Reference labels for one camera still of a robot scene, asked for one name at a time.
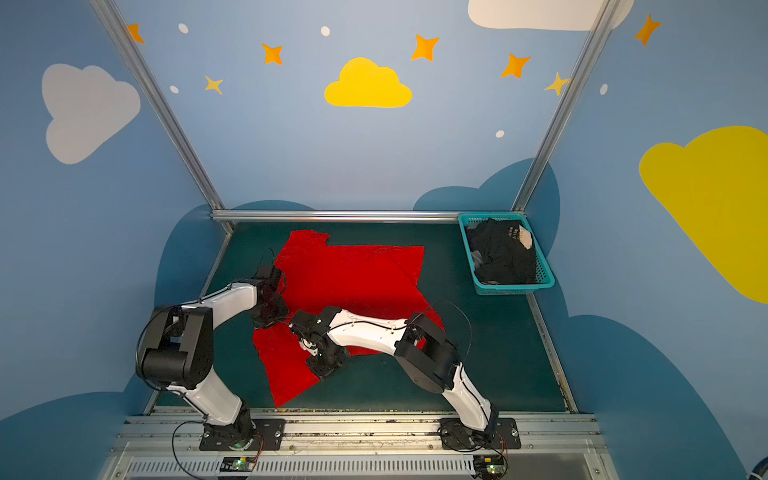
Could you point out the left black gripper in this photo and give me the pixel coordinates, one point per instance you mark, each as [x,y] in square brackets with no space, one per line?
[271,303]

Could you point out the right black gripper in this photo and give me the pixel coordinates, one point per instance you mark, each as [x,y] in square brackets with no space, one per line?
[324,358]

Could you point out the red t-shirt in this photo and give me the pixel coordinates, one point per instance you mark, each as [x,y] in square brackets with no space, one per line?
[372,280]

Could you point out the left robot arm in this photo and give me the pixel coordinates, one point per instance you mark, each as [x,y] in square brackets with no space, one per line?
[175,353]

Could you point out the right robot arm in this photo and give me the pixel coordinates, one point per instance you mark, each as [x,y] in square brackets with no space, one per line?
[422,349]

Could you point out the left green circuit board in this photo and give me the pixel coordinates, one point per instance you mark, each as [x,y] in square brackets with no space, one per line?
[244,465]

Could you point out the green circuit board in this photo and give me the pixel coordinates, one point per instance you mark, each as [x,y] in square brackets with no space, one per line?
[489,467]
[244,465]

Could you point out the right green circuit board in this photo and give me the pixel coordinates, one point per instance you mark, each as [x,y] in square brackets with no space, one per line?
[489,467]

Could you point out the black t-shirt in basket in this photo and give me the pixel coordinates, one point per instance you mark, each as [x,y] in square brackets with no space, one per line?
[502,252]

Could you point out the teal plastic basket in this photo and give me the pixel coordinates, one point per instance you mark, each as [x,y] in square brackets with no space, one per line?
[544,276]

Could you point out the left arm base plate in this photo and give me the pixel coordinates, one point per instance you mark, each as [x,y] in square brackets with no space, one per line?
[258,434]

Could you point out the back aluminium frame bar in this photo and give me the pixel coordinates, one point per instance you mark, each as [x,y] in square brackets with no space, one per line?
[419,217]

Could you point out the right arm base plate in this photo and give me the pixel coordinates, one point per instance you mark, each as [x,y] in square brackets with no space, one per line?
[454,435]

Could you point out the left side aluminium rail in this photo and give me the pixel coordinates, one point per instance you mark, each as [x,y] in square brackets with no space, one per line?
[186,273]

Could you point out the aluminium rail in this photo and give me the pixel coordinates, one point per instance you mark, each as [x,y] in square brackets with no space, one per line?
[552,355]
[186,273]

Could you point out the front aluminium rail frame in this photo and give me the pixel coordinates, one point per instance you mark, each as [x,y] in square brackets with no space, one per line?
[320,444]

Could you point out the right side aluminium rail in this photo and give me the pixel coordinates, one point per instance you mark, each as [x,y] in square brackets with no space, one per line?
[552,355]

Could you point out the left aluminium corner post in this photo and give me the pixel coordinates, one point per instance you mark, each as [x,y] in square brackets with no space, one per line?
[113,22]

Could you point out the aluminium corner post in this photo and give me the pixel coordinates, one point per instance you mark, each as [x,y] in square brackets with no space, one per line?
[113,22]
[584,65]

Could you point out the right aluminium corner post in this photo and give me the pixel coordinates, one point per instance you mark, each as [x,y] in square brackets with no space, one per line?
[584,65]

